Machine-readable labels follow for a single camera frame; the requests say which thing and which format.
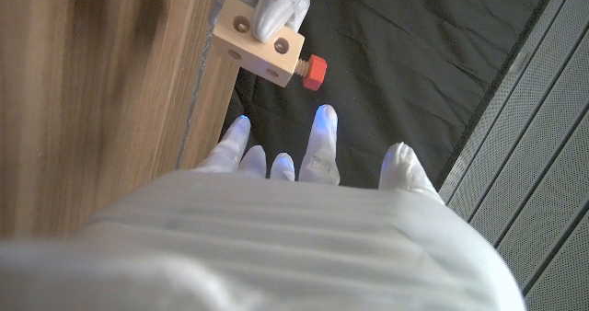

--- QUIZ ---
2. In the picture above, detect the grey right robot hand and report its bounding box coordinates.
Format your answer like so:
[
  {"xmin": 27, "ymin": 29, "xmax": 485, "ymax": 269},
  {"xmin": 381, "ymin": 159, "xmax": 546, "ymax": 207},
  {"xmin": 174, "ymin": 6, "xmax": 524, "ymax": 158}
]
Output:
[{"xmin": 0, "ymin": 103, "xmax": 528, "ymax": 311}]

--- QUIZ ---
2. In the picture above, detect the red screw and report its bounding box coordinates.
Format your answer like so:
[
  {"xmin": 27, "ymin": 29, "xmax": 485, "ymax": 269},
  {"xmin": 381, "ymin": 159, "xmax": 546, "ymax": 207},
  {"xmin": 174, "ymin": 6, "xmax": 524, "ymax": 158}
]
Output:
[{"xmin": 294, "ymin": 54, "xmax": 329, "ymax": 92}]

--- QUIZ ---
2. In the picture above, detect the small wooden block with holes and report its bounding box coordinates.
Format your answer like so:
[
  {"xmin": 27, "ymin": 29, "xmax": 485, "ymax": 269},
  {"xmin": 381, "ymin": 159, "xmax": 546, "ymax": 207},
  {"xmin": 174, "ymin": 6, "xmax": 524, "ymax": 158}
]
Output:
[{"xmin": 212, "ymin": 0, "xmax": 306, "ymax": 88}]

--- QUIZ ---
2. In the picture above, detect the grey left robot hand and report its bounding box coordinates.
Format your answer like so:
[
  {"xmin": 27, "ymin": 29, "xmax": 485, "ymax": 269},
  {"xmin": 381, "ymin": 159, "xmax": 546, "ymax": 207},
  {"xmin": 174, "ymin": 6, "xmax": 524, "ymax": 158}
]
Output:
[{"xmin": 220, "ymin": 0, "xmax": 318, "ymax": 44}]

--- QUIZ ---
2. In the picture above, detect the black curtain backdrop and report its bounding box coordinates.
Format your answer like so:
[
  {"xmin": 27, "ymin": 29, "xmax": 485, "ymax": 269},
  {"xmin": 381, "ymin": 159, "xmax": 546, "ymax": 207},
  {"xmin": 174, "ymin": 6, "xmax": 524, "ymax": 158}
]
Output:
[{"xmin": 220, "ymin": 0, "xmax": 560, "ymax": 190}]

